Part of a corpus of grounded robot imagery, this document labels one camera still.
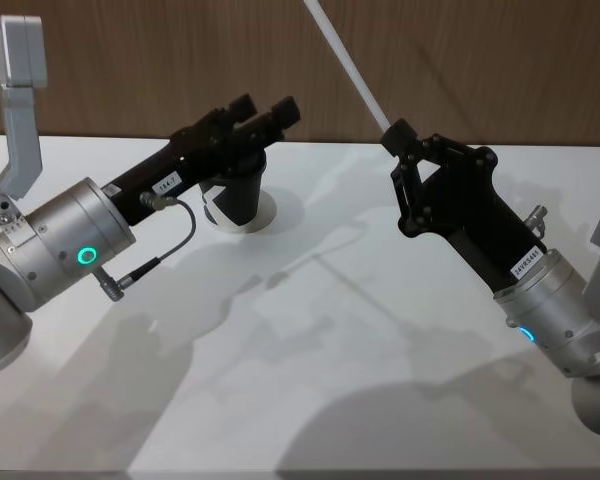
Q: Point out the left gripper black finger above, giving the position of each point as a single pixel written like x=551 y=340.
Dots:
x=241 y=106
x=283 y=114

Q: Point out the black paper cup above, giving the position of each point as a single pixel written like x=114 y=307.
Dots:
x=235 y=200

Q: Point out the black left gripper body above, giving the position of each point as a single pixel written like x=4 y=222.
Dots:
x=180 y=157

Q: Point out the long white straw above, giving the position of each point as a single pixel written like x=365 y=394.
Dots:
x=350 y=65

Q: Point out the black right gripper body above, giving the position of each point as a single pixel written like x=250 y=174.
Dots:
x=475 y=210

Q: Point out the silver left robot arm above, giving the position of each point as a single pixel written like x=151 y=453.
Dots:
x=50 y=240

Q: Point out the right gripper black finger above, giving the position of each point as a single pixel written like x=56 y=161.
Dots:
x=404 y=185
x=445 y=147

